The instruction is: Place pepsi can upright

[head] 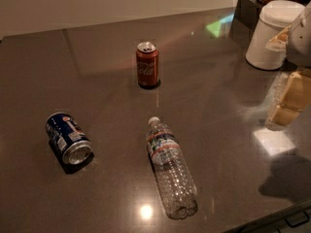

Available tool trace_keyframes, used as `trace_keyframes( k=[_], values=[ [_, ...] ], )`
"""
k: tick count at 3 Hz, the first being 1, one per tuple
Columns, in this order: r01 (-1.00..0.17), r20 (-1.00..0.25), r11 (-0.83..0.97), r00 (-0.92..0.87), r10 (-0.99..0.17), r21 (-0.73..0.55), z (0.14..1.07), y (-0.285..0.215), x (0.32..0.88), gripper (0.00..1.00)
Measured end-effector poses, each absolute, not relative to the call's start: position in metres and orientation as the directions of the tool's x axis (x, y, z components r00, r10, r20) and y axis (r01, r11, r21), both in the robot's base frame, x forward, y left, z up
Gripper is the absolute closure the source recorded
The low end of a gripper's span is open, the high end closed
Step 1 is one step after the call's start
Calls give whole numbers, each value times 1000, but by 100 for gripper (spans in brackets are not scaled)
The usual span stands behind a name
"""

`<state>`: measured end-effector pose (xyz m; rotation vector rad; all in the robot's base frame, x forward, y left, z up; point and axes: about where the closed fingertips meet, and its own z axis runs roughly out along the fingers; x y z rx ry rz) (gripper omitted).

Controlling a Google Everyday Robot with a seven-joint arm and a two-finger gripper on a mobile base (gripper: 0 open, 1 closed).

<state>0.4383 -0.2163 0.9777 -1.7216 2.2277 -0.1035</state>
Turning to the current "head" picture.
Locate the black drawer handle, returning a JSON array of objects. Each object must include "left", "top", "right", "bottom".
[{"left": 285, "top": 212, "right": 310, "bottom": 228}]

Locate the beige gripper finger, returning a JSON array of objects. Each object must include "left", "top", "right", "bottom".
[
  {"left": 265, "top": 69, "right": 311, "bottom": 127},
  {"left": 265, "top": 26, "right": 291, "bottom": 52}
]

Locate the black box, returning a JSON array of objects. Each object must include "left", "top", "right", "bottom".
[{"left": 229, "top": 0, "right": 263, "bottom": 47}]

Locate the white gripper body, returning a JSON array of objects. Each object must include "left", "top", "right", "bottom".
[{"left": 287, "top": 2, "right": 311, "bottom": 67}]

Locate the white lidded canister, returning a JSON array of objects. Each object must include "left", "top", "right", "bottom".
[{"left": 246, "top": 0, "right": 304, "bottom": 70}]

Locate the red coca-cola can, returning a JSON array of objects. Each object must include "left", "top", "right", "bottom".
[{"left": 136, "top": 42, "right": 158, "bottom": 88}]

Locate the clear plastic water bottle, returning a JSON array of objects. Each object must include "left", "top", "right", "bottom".
[{"left": 147, "top": 116, "right": 197, "bottom": 219}]

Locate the blue pepsi can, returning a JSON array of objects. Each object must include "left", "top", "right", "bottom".
[{"left": 46, "top": 113, "right": 92, "bottom": 165}]

